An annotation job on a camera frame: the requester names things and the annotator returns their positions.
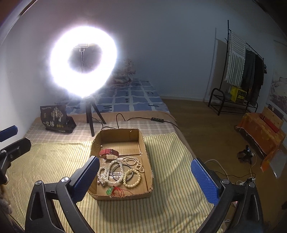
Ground white pearl bracelet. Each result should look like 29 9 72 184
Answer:
97 160 125 186

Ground black clothes rack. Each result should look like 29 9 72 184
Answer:
208 24 267 116

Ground black clamp on floor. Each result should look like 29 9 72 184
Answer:
237 145 253 164

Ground black tripod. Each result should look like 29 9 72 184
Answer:
85 98 106 137

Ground floral pillow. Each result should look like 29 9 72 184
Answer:
111 59 136 85

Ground yellow striped cloth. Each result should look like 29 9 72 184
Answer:
4 131 225 233

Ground black power cable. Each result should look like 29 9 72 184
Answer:
98 113 180 131

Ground red string pendant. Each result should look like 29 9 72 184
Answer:
106 186 133 198

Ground orange covered box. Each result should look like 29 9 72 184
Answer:
235 113 286 172

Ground dark hanging clothes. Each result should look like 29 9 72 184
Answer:
241 49 266 105

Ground black snack bag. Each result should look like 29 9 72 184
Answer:
40 105 76 134

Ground pink plaid bed sheet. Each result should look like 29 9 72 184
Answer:
25 111 178 143

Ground striped hanging cloth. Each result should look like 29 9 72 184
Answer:
224 31 247 87

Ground blue checked blanket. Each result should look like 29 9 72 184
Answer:
65 78 170 114

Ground cardboard box tray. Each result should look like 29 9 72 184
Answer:
88 129 153 201

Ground black bangle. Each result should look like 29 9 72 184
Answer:
111 165 132 181

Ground landscape painting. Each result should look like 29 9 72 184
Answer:
268 40 287 121

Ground red strap watch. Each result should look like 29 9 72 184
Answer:
99 149 119 160

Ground yellow box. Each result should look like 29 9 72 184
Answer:
230 86 247 103

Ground white ring light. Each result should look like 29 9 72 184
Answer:
49 26 117 98

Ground cream bead bracelet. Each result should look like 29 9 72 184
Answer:
123 169 142 188

